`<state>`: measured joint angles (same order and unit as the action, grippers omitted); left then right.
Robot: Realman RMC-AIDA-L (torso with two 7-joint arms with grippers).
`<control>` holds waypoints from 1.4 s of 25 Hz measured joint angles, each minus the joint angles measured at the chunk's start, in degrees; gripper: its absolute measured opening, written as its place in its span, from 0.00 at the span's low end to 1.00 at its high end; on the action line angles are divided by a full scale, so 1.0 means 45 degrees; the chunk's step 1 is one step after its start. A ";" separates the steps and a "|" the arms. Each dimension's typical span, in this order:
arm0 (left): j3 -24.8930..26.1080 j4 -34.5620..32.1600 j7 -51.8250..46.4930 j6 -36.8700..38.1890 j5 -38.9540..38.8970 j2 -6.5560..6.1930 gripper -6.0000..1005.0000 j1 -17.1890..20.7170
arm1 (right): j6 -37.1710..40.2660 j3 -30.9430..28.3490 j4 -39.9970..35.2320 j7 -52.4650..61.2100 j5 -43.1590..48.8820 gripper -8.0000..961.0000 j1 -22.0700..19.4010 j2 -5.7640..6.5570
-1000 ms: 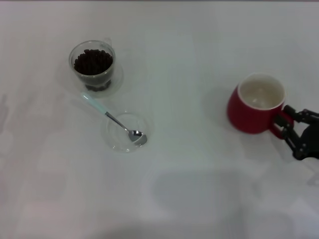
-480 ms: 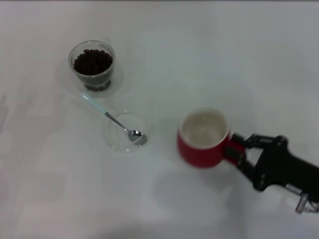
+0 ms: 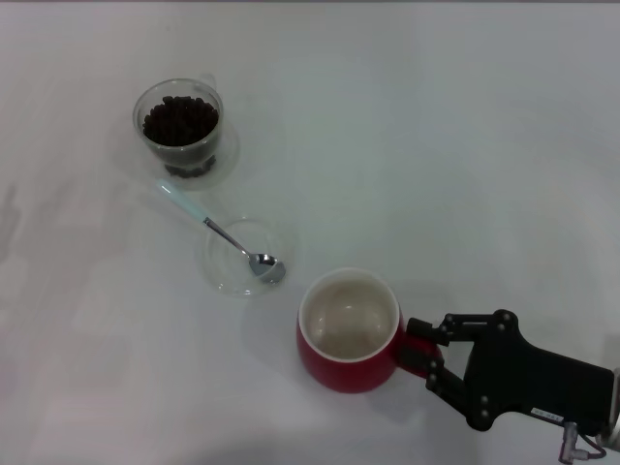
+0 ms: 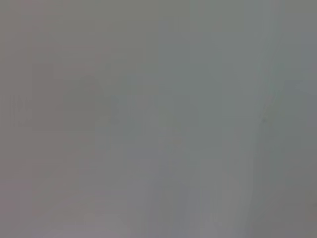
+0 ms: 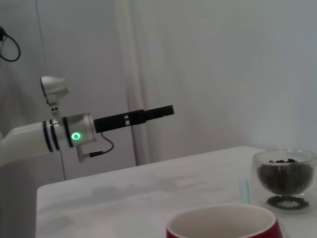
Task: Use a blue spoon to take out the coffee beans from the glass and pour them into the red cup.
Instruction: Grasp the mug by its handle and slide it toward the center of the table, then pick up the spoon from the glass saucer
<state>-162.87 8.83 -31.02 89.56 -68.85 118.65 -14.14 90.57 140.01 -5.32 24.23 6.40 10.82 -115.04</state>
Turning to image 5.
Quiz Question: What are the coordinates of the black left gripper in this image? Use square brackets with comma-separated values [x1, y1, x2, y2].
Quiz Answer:
[94, 105, 175, 133]

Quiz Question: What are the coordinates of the blue-handled metal spoon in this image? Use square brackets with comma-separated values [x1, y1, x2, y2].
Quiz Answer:
[239, 177, 251, 206]

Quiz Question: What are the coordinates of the red ceramic mug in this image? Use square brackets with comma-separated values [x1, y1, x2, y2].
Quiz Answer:
[165, 203, 285, 238]

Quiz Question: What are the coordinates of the coffee beans pile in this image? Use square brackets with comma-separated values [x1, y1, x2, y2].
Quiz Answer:
[257, 158, 313, 195]

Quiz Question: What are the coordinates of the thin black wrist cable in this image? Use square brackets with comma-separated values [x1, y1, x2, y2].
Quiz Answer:
[89, 132, 115, 158]

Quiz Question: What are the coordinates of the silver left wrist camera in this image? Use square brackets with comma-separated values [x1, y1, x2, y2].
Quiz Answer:
[41, 75, 69, 122]

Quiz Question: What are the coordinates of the double-wall glass cup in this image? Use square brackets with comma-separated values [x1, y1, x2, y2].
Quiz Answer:
[252, 149, 317, 214]

